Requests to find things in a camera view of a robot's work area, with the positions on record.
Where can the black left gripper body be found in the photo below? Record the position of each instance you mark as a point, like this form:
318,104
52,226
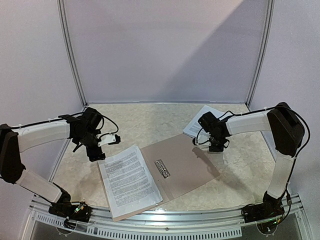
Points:
93,155

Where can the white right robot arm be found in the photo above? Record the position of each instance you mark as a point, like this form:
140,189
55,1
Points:
288,130

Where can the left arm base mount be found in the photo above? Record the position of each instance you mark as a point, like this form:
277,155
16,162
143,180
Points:
72,212

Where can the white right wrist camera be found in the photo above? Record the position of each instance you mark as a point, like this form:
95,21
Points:
202,140

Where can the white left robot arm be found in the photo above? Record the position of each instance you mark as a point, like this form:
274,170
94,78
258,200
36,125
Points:
83,129

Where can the left aluminium frame post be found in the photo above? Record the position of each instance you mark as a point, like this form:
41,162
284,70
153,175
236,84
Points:
61,6

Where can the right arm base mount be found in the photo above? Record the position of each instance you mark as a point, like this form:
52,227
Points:
268,209

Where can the white text page sheet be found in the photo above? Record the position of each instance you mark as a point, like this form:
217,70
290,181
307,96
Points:
128,184

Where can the right aluminium frame post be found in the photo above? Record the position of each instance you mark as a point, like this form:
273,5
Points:
262,51

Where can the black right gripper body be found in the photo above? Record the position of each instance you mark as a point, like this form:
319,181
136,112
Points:
216,145

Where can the aluminium frame post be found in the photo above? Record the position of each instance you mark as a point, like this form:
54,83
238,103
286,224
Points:
262,51
61,6

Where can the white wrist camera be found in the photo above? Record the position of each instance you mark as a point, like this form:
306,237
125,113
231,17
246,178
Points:
108,139
202,140

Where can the brown plastic folder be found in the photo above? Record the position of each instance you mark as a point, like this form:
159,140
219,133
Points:
187,164

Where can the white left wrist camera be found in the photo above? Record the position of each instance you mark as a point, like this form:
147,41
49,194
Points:
108,139

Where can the white paper stack remainder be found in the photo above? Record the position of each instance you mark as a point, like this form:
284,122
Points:
193,126

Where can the metal folder clip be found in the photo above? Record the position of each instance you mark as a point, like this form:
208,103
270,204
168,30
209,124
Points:
162,168

